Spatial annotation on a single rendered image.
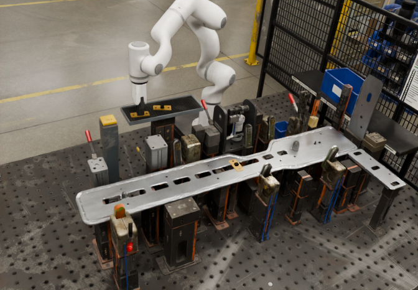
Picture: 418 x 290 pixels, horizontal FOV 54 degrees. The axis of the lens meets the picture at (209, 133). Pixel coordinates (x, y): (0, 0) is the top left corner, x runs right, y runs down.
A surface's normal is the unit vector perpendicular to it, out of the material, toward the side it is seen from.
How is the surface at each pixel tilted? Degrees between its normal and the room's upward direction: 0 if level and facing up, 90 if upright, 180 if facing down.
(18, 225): 0
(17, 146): 0
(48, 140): 0
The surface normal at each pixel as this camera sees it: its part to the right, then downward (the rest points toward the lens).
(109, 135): 0.46, 0.54
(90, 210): 0.08, -0.82
